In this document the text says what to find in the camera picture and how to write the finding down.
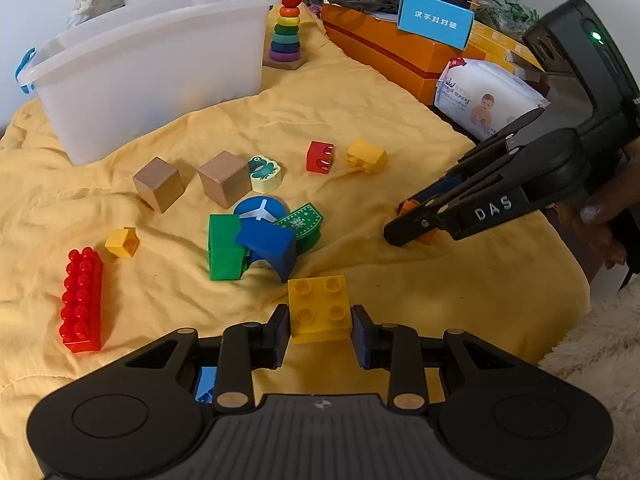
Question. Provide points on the small yellow duplo piece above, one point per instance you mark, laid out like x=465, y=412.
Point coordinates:
x=122, y=243

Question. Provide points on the white plastic storage bin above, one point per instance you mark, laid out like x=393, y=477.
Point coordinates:
x=130, y=71

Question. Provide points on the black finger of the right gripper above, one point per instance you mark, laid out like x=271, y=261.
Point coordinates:
x=475, y=160
x=476, y=205

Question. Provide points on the red cube block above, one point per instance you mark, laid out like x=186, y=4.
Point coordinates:
x=319, y=157

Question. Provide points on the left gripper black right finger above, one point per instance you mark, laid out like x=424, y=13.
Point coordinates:
x=396, y=349

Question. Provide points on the wooden cube block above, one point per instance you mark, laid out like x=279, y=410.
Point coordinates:
x=225, y=178
x=159, y=184

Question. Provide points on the small blue duplo brick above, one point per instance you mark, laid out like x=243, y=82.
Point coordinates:
x=204, y=391

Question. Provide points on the yellow quilted blanket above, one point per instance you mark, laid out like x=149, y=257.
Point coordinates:
x=516, y=286

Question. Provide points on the long red duplo brick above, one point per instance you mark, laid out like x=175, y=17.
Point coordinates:
x=80, y=330

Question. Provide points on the green duplo brick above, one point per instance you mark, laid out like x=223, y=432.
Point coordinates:
x=226, y=257

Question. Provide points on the baby wipes pack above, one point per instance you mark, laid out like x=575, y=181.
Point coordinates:
x=482, y=97

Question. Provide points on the orange cardboard box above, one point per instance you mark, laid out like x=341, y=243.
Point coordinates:
x=411, y=61

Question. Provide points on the dark blue block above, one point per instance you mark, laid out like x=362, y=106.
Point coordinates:
x=272, y=243

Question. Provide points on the blue card box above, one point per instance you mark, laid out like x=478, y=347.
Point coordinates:
x=436, y=20

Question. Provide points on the green arch block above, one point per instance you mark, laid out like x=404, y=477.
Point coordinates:
x=306, y=222

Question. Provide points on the frog picture block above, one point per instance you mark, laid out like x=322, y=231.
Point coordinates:
x=265, y=174

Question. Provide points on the blue airplane round block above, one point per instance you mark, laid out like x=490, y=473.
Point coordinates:
x=259, y=209

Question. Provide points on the yellow 2x2 duplo brick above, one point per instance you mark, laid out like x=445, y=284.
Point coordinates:
x=319, y=309

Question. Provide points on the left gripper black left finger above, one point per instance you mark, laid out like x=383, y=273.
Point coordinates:
x=244, y=348

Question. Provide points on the rainbow ring stacking toy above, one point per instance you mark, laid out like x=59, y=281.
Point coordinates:
x=284, y=50

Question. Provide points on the orange duplo brick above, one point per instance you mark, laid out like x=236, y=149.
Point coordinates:
x=423, y=236

